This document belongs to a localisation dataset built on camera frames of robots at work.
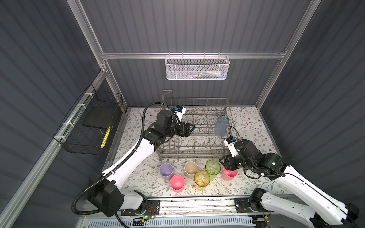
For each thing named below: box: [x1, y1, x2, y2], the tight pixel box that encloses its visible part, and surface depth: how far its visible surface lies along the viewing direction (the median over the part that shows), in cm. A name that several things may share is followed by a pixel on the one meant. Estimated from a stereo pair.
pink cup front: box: [169, 174, 186, 193], surface depth 82 cm
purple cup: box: [159, 162, 174, 181], surface depth 84 cm
